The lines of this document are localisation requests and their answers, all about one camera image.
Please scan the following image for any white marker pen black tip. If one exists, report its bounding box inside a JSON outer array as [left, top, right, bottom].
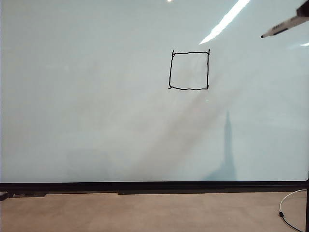
[[260, 14, 306, 39]]

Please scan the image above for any white glass whiteboard black frame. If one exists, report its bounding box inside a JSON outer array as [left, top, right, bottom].
[[0, 0, 309, 198]]

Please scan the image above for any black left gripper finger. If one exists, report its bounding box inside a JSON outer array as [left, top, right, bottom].
[[296, 1, 309, 17]]

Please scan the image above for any black whiteboard stand leg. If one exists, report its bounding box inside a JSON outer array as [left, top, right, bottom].
[[305, 180, 309, 232]]

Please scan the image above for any white cable with black connector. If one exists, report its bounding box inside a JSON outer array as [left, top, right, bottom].
[[278, 188, 308, 232]]

